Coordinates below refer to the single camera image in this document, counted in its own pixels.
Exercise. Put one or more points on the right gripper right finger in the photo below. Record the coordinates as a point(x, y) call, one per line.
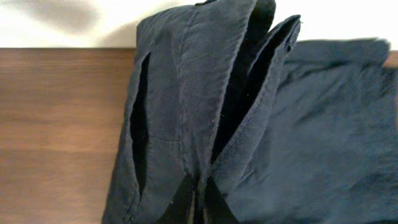
point(216, 210)

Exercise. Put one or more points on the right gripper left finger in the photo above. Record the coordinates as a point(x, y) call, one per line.
point(180, 208)

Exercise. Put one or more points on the dark blue shorts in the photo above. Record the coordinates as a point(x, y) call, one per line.
point(290, 131)

